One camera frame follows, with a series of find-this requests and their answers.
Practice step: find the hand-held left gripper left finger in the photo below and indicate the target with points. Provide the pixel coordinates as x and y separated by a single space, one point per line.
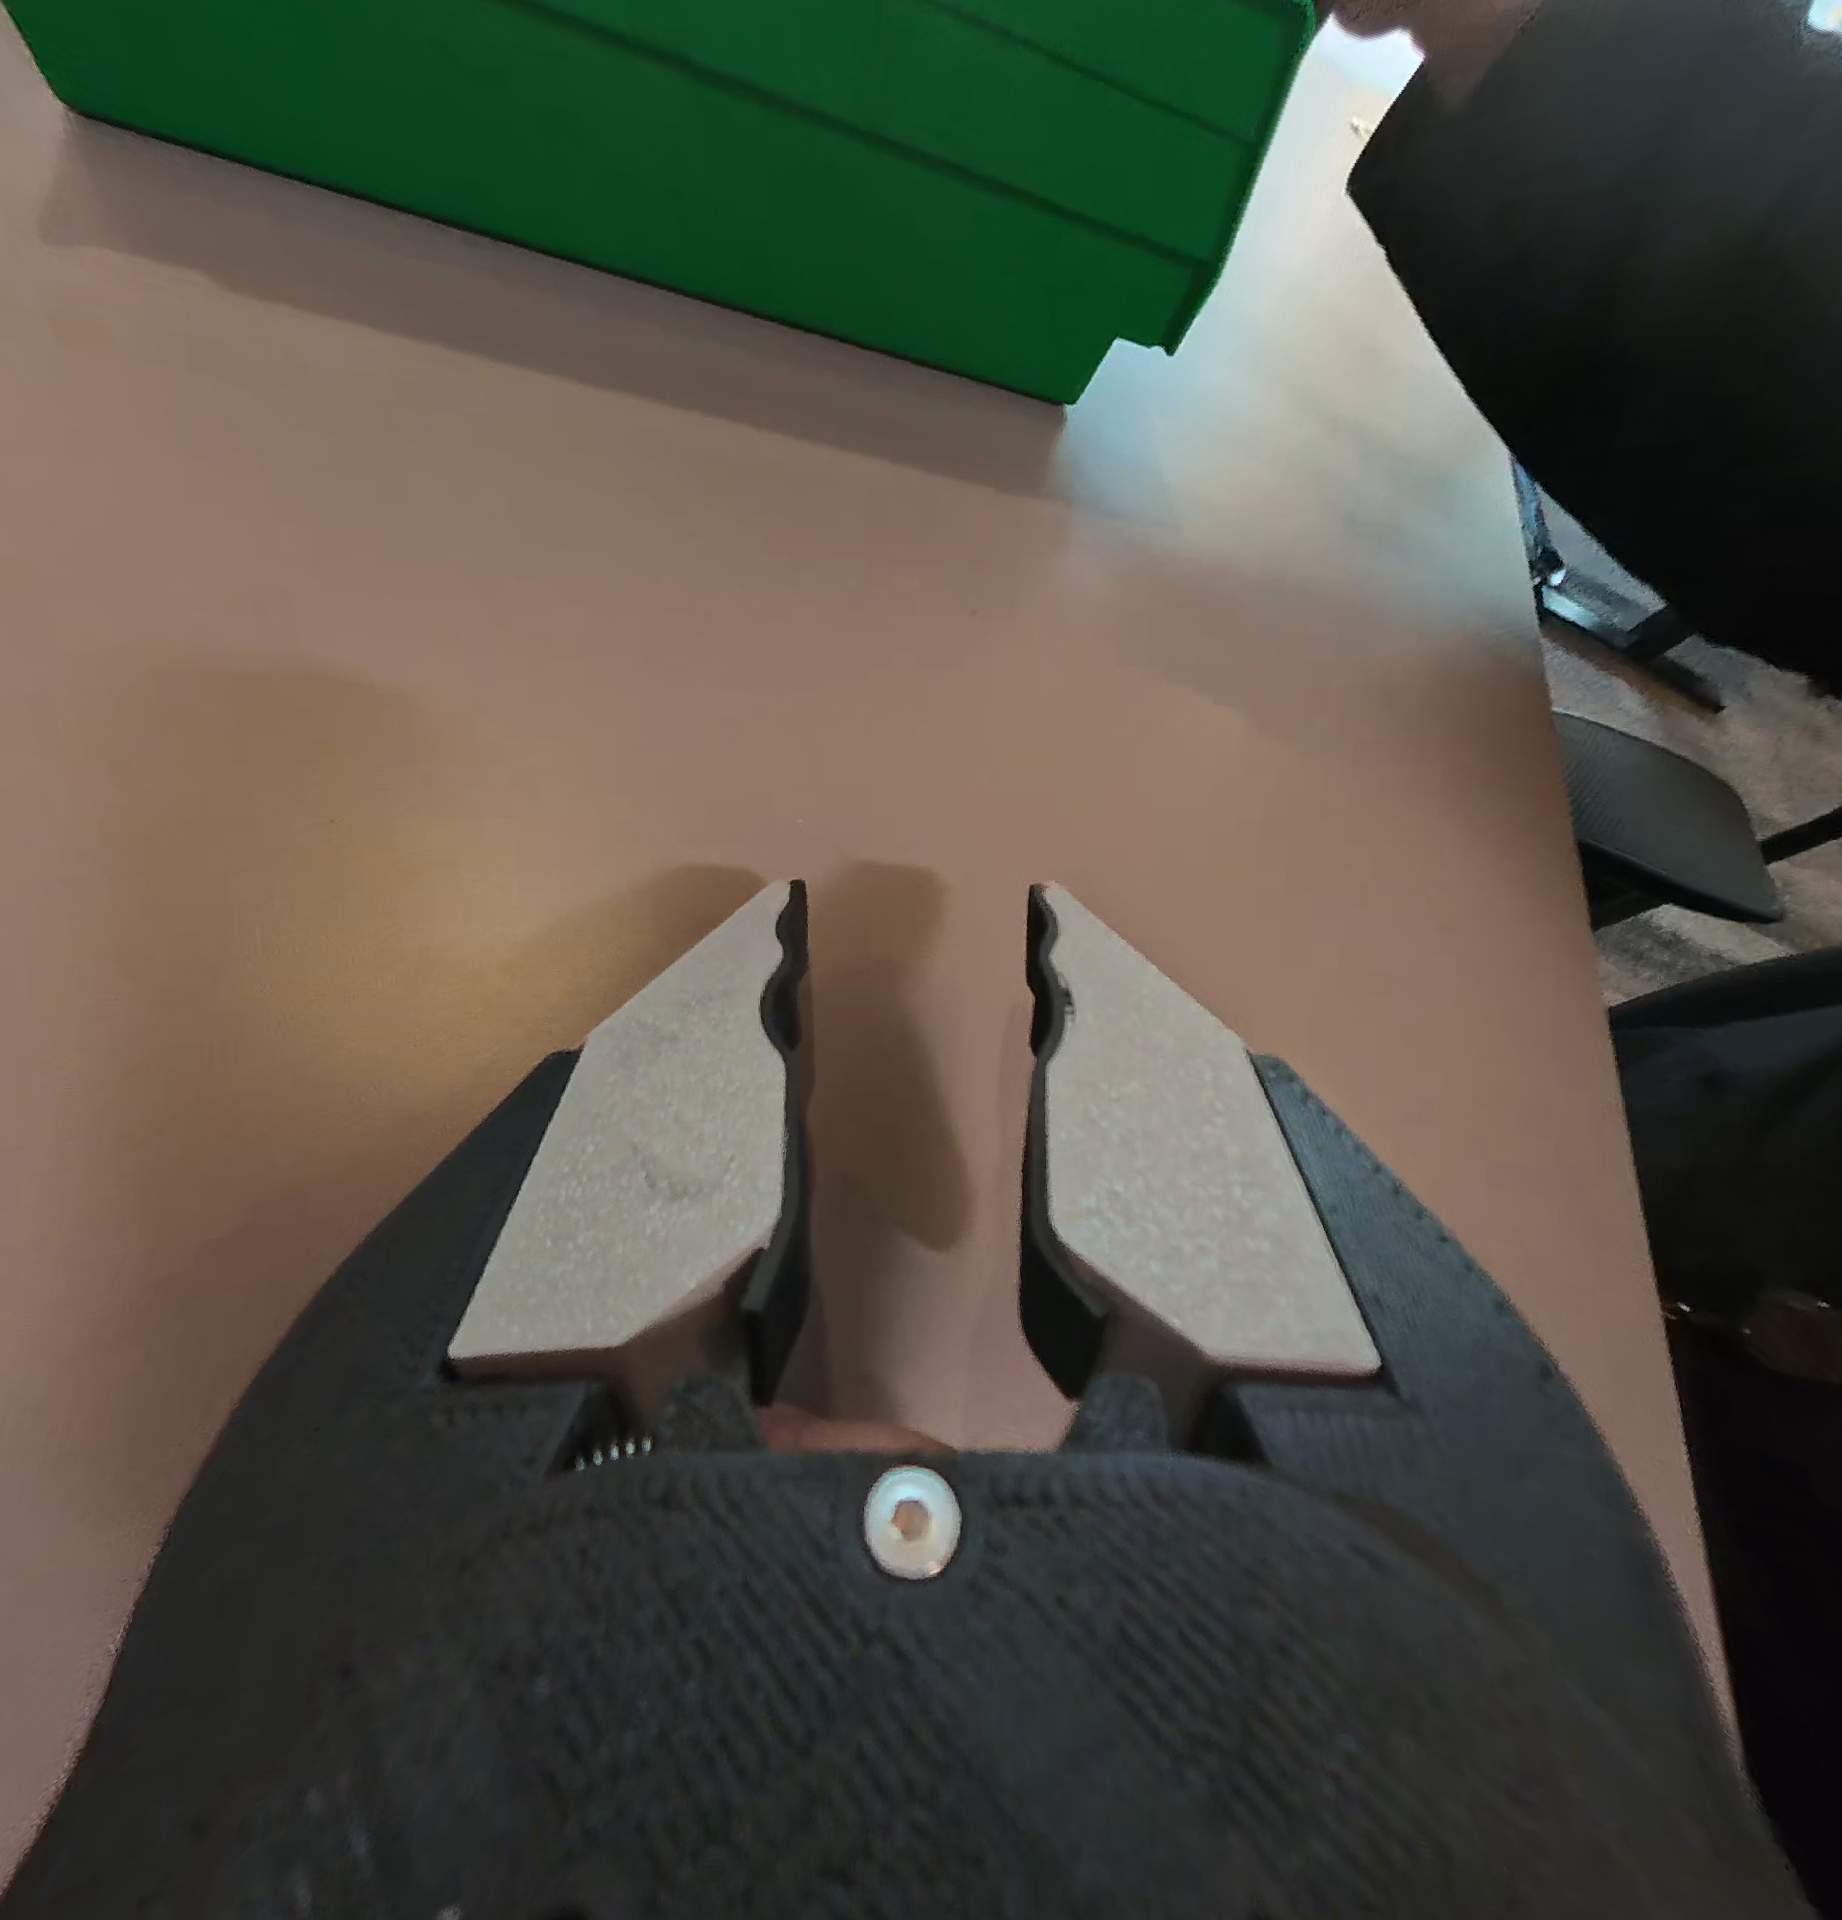
636 1201

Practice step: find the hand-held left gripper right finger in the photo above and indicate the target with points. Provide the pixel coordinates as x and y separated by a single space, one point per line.
1193 1201

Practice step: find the person's right forearm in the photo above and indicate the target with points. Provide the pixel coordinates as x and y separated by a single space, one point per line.
1671 300

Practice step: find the person's right hand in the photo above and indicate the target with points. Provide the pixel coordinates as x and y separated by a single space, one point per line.
1432 36

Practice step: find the black office chair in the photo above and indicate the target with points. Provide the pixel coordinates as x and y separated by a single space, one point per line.
1656 811

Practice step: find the green plastic bin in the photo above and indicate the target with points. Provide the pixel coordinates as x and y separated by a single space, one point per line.
710 151

